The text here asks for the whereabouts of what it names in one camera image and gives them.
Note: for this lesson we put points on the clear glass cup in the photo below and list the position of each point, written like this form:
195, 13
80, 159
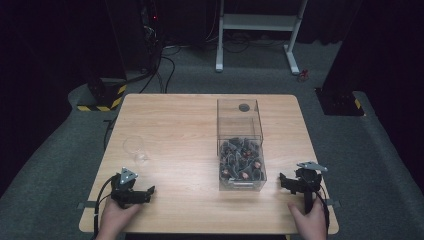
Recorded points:
136, 149

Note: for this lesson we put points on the small red object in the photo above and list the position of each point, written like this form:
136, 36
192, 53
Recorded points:
302, 76

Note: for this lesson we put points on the black yellow striped stand base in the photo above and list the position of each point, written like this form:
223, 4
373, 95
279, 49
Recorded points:
105, 95

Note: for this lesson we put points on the clear plastic box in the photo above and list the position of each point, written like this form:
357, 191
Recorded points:
240, 146

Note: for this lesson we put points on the grey tape strip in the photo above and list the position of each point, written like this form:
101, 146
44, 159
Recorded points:
333, 202
87, 204

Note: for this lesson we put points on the person's right hand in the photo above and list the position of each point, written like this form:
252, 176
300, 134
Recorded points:
309, 223

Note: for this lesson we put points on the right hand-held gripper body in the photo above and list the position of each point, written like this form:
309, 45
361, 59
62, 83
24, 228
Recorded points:
309, 181

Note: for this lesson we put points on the person's left hand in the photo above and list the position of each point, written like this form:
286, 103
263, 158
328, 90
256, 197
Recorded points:
115, 218

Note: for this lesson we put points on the white metal stand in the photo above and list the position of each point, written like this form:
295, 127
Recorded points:
259, 22

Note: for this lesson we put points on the pile of dark small parts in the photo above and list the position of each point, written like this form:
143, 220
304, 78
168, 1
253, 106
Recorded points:
240, 160

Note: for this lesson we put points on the grey round table grommet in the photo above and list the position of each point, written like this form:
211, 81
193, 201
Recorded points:
244, 107

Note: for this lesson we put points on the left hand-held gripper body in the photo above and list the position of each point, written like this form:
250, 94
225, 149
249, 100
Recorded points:
125, 195

